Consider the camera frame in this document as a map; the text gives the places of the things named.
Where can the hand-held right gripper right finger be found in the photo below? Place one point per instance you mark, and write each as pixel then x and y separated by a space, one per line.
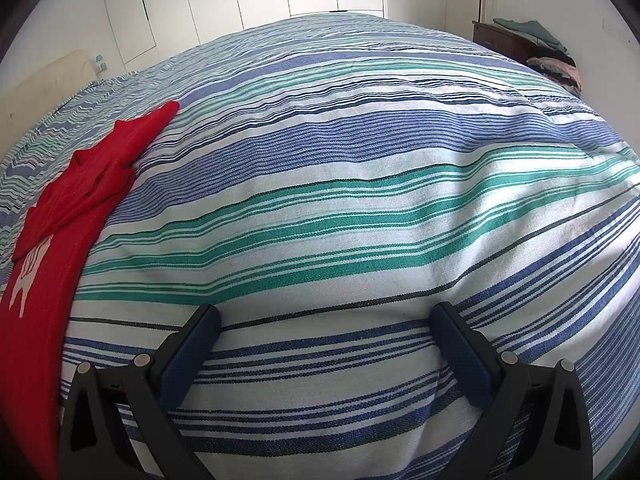
pixel 460 347

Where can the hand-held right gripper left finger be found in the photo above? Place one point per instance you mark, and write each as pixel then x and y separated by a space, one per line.
pixel 190 347

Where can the red sweater with rabbit print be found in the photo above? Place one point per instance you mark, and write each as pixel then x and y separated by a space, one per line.
pixel 55 240

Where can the pile of mixed clothes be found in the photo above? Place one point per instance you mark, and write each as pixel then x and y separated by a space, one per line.
pixel 557 67

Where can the blue green striped duvet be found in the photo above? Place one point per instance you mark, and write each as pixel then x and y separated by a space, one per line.
pixel 350 185

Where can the beige headboard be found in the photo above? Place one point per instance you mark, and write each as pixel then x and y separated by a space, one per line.
pixel 40 85

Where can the dark wooden nightstand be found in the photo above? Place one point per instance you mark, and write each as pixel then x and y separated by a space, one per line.
pixel 495 37

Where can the teal folded cloth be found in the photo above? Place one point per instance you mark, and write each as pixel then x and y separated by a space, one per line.
pixel 530 30

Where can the white door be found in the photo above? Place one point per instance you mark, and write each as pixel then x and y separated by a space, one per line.
pixel 465 0

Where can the wall switch with blue stickers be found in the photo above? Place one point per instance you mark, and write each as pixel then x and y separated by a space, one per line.
pixel 100 62

